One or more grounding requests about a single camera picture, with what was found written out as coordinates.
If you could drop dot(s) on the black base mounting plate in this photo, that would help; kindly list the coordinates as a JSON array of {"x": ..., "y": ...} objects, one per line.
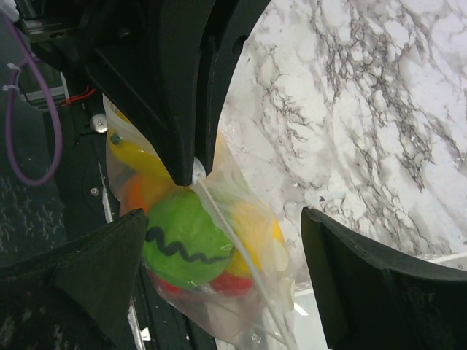
[{"x": 89, "y": 204}]

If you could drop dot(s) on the yellow toy lemon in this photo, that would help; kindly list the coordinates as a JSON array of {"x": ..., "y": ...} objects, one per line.
[{"x": 257, "y": 227}]

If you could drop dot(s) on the red toy apple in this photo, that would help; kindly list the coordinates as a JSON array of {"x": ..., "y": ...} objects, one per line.
[{"x": 164, "y": 287}]

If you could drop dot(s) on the clear zip top bag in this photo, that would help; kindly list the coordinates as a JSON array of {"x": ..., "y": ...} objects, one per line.
[{"x": 262, "y": 317}]

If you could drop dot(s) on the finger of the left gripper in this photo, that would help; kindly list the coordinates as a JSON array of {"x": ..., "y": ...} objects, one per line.
[{"x": 228, "y": 27}]

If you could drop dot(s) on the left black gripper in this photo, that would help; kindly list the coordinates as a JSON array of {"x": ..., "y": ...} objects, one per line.
[{"x": 143, "y": 55}]

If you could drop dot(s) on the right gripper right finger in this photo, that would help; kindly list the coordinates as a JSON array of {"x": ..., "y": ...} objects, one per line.
[{"x": 370, "y": 296}]

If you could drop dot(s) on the orange toy fruit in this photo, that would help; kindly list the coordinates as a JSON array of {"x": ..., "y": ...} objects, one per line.
[{"x": 143, "y": 191}]

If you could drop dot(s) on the yellow toy mango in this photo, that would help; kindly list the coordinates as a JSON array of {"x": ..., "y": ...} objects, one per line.
[{"x": 131, "y": 148}]

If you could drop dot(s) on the dark green toy melon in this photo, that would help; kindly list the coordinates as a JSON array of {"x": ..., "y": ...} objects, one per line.
[{"x": 182, "y": 245}]

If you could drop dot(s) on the small red toy fruit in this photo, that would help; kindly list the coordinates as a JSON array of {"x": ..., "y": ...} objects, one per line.
[{"x": 231, "y": 285}]

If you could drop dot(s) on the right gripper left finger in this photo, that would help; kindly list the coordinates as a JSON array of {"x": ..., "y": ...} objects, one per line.
[{"x": 76, "y": 296}]

